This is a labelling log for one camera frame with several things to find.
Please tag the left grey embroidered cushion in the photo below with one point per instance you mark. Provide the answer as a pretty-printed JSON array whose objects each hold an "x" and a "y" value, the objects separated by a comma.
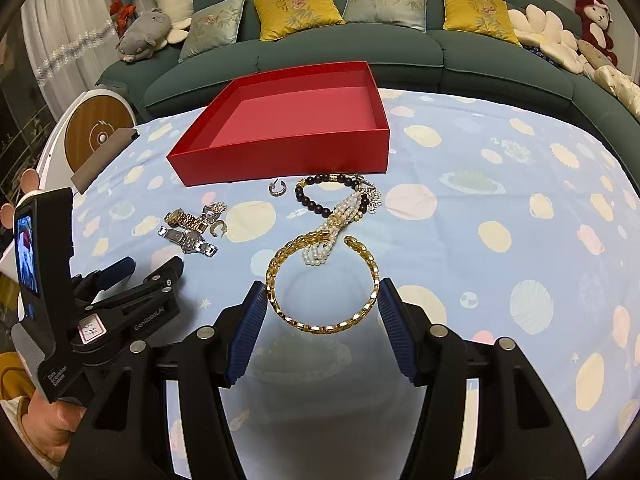
[{"x": 213, "y": 27}]

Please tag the white round wooden-face appliance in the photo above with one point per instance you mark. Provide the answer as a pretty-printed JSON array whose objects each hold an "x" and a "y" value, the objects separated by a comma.
[{"x": 83, "y": 127}]

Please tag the dark green sofa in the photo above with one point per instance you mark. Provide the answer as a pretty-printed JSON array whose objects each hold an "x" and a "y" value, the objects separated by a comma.
[{"x": 458, "y": 63}]

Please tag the gold wristwatch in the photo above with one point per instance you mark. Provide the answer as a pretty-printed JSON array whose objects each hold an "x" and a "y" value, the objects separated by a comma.
[{"x": 181, "y": 219}]

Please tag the cream satin cushion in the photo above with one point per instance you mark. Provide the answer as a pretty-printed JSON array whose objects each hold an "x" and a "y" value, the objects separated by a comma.
[{"x": 598, "y": 68}]

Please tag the white flower-shaped cushion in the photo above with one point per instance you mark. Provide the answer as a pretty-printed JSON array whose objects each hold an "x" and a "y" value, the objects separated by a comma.
[{"x": 545, "y": 31}]

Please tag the red decoration on curtain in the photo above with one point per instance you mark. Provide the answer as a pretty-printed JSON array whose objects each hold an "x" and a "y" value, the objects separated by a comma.
[{"x": 121, "y": 15}]

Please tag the silver wristwatch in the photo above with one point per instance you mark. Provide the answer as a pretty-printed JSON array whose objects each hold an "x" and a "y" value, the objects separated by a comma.
[{"x": 190, "y": 242}]

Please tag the silver crystal earring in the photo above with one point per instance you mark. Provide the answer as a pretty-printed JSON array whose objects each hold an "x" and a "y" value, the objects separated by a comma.
[{"x": 213, "y": 211}]

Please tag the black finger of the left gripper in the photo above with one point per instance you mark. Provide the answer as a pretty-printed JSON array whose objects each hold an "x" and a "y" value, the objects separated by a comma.
[{"x": 162, "y": 277}]

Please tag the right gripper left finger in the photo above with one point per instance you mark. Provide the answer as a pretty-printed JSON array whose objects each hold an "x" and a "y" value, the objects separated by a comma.
[{"x": 237, "y": 329}]

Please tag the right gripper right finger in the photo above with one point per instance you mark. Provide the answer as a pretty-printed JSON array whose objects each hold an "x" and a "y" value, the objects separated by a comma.
[{"x": 407, "y": 327}]

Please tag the left yellow embroidered cushion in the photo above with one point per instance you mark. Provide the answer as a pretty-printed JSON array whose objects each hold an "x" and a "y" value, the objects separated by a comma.
[{"x": 281, "y": 18}]

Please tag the blue planet-print bedsheet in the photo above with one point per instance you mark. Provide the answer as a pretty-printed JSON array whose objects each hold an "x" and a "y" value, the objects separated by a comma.
[{"x": 494, "y": 220}]

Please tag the brown cardboard piece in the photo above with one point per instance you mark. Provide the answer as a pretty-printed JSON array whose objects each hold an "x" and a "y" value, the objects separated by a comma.
[{"x": 102, "y": 157}]

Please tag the person's left hand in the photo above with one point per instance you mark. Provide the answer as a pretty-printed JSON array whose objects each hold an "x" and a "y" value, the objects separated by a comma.
[{"x": 50, "y": 426}]

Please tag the gold hoop earring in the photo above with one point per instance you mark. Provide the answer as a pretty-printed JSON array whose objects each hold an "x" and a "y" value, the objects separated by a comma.
[{"x": 218, "y": 228}]

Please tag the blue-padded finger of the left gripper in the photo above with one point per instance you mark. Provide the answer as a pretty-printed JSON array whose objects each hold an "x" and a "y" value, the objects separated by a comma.
[{"x": 86, "y": 288}]

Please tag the right yellow embroidered cushion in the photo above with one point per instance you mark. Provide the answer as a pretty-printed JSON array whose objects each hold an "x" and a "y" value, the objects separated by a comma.
[{"x": 484, "y": 17}]

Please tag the red shallow box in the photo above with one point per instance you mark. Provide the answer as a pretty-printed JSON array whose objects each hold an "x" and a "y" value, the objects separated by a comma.
[{"x": 311, "y": 119}]

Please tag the grey pig plush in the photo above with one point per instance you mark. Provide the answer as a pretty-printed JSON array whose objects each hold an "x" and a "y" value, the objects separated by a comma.
[{"x": 144, "y": 37}]

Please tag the yellow embroidered cushion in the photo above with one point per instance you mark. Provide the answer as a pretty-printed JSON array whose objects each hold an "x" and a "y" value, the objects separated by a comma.
[
  {"x": 484, "y": 17},
  {"x": 281, "y": 18}
]

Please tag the red monkey plush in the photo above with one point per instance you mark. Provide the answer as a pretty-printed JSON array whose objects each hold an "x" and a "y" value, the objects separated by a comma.
[{"x": 596, "y": 21}]

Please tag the white sheer curtain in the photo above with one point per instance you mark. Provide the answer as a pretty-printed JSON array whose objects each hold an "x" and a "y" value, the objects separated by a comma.
[{"x": 69, "y": 45}]

